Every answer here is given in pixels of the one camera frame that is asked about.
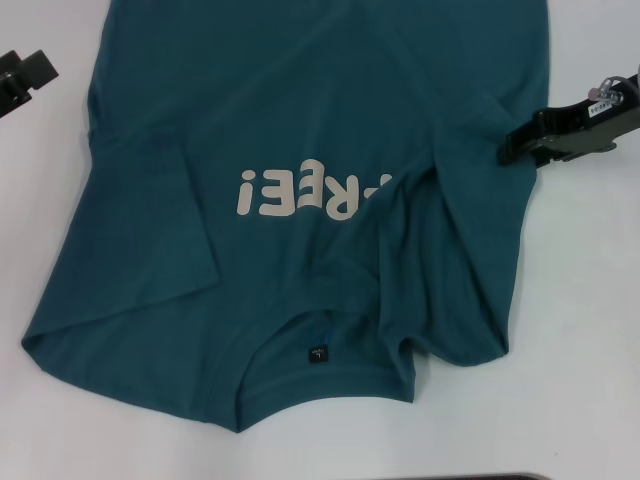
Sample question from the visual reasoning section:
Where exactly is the silver cable connector plug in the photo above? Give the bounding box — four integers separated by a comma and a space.
587, 74, 626, 109

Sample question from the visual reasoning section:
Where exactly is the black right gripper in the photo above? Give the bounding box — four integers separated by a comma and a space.
497, 72, 640, 166

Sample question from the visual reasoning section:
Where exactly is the teal t-shirt with beige print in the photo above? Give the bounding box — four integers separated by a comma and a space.
19, 0, 551, 434

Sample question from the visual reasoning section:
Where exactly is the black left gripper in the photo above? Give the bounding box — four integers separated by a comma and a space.
0, 48, 60, 121

